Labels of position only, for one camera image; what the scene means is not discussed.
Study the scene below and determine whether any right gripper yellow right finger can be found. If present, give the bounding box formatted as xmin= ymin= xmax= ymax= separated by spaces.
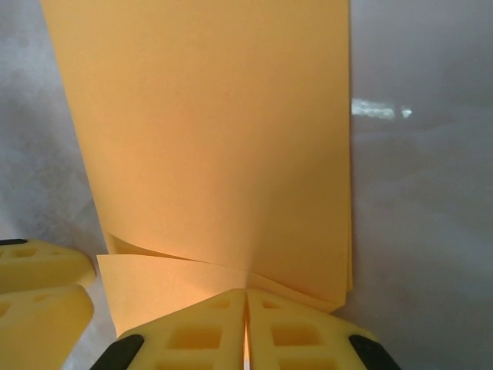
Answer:
xmin=246 ymin=288 xmax=404 ymax=370

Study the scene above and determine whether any orange paper sheet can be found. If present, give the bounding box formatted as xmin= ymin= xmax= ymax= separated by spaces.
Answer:
xmin=40 ymin=0 xmax=354 ymax=337

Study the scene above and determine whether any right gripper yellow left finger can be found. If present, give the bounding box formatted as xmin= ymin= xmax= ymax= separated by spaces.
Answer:
xmin=90 ymin=288 xmax=247 ymax=370

